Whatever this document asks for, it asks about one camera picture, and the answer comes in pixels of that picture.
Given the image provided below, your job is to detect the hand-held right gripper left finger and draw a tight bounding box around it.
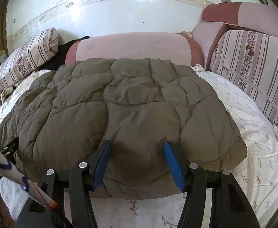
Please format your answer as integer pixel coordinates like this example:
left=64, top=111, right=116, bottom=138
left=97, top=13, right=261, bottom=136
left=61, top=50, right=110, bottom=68
left=28, top=140, right=111, bottom=228

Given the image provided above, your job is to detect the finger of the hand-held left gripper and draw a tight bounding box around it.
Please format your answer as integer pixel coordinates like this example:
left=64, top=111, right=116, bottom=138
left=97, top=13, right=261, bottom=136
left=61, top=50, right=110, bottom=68
left=0, top=137, right=19, bottom=165

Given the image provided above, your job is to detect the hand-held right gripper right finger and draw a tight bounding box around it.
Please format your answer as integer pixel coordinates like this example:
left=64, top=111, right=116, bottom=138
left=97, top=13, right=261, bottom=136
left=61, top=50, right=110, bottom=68
left=164, top=141, right=255, bottom=228

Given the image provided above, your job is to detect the olive hooded puffer jacket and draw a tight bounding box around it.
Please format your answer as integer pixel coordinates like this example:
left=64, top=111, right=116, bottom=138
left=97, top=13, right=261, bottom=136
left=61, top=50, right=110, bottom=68
left=0, top=57, right=247, bottom=200

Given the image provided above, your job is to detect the white printed tube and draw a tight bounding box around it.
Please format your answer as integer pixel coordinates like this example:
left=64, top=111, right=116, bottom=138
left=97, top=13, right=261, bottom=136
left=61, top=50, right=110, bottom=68
left=0, top=138, right=58, bottom=210

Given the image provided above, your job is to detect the white floral bed sheet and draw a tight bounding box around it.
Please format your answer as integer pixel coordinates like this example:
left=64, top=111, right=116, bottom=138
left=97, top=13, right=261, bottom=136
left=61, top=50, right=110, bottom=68
left=0, top=69, right=278, bottom=228

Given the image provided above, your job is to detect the striped floral pillow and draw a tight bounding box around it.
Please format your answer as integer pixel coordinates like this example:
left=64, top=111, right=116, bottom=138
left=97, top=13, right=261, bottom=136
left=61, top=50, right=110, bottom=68
left=210, top=30, right=278, bottom=145
left=0, top=27, right=59, bottom=105

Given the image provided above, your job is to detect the black cloth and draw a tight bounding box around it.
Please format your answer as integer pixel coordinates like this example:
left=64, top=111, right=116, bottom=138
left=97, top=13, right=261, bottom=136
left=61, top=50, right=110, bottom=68
left=36, top=36, right=91, bottom=72

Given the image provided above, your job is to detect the pink bolster cushion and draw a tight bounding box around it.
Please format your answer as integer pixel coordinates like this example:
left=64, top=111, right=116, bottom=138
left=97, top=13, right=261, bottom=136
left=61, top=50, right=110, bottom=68
left=65, top=32, right=204, bottom=67

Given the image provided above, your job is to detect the pink corner backrest cushion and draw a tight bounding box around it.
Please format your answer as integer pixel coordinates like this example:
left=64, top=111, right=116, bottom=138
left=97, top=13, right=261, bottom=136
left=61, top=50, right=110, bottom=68
left=192, top=2, right=278, bottom=72

